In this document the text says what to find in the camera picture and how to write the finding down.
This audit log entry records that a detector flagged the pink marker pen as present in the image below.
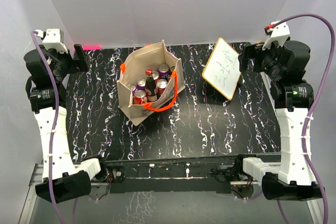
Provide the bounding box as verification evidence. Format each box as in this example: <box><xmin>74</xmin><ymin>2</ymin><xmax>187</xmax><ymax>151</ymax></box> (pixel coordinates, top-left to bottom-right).
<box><xmin>83</xmin><ymin>46</ymin><xmax>101</xmax><ymax>50</ymax></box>

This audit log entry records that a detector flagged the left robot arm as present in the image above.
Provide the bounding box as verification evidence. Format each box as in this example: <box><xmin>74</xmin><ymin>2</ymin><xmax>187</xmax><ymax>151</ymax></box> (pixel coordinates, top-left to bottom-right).
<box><xmin>24</xmin><ymin>44</ymin><xmax>109</xmax><ymax>203</ymax></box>

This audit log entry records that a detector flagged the dark Pepsi bottle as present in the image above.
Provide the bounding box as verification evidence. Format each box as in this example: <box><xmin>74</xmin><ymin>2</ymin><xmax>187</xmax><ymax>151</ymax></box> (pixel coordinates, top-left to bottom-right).
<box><xmin>145</xmin><ymin>69</ymin><xmax>158</xmax><ymax>102</ymax></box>

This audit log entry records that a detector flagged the purple cable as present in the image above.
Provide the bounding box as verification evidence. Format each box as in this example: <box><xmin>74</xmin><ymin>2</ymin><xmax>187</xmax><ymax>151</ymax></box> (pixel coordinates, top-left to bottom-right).
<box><xmin>265</xmin><ymin>13</ymin><xmax>335</xmax><ymax>224</ymax></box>
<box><xmin>29</xmin><ymin>30</ymin><xmax>79</xmax><ymax>224</ymax></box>

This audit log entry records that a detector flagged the black marble pattern mat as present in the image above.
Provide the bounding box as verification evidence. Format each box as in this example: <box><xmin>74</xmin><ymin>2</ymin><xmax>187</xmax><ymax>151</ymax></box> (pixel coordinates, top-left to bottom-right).
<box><xmin>66</xmin><ymin>44</ymin><xmax>281</xmax><ymax>162</ymax></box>

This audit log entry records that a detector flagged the canvas bag with orange handles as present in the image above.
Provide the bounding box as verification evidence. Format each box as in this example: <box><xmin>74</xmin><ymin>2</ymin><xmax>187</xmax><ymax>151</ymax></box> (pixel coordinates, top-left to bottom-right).
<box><xmin>117</xmin><ymin>41</ymin><xmax>185</xmax><ymax>126</ymax></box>

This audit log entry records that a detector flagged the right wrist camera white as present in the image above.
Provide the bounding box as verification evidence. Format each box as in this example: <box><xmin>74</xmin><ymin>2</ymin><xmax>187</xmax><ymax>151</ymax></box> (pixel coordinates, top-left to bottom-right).
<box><xmin>262</xmin><ymin>21</ymin><xmax>290</xmax><ymax>50</ymax></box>

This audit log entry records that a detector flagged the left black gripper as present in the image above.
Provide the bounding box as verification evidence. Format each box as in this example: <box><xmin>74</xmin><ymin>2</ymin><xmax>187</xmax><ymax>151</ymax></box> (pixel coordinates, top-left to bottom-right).
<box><xmin>39</xmin><ymin>44</ymin><xmax>88</xmax><ymax>82</ymax></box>

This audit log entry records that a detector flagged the small whiteboard with orange frame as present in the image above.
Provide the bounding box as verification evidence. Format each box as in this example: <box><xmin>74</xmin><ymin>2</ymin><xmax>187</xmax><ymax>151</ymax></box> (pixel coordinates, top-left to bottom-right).
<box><xmin>202</xmin><ymin>37</ymin><xmax>241</xmax><ymax>100</ymax></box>

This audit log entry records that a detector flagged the purple Fanta can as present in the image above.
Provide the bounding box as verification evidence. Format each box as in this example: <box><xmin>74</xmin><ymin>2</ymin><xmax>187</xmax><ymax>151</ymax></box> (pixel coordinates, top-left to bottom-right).
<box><xmin>136</xmin><ymin>78</ymin><xmax>146</xmax><ymax>92</ymax></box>
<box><xmin>127</xmin><ymin>84</ymin><xmax>137</xmax><ymax>94</ymax></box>
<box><xmin>157</xmin><ymin>64</ymin><xmax>171</xmax><ymax>82</ymax></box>

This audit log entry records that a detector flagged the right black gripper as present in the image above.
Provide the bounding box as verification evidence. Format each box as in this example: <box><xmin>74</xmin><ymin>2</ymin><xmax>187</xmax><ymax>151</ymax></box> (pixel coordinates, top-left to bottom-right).
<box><xmin>238</xmin><ymin>40</ymin><xmax>285</xmax><ymax>81</ymax></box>

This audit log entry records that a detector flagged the red Coke can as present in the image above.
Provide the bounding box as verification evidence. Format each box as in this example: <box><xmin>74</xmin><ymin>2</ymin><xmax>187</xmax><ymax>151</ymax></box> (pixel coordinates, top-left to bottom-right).
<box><xmin>152</xmin><ymin>71</ymin><xmax>160</xmax><ymax>82</ymax></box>
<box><xmin>156</xmin><ymin>79</ymin><xmax>168</xmax><ymax>97</ymax></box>
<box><xmin>133</xmin><ymin>90</ymin><xmax>148</xmax><ymax>105</ymax></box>

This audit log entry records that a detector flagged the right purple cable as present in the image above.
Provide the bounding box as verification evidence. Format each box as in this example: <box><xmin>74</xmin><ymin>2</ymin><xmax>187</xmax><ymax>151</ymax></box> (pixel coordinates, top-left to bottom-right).
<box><xmin>265</xmin><ymin>13</ymin><xmax>335</xmax><ymax>224</ymax></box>

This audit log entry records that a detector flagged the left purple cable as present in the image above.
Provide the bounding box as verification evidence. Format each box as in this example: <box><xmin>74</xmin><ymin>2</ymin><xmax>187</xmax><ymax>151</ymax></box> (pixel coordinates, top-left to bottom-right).
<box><xmin>29</xmin><ymin>30</ymin><xmax>79</xmax><ymax>224</ymax></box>

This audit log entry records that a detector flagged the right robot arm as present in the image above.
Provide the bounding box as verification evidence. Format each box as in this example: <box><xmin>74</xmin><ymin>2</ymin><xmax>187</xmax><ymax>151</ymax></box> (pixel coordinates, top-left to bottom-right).
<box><xmin>234</xmin><ymin>40</ymin><xmax>322</xmax><ymax>201</ymax></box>

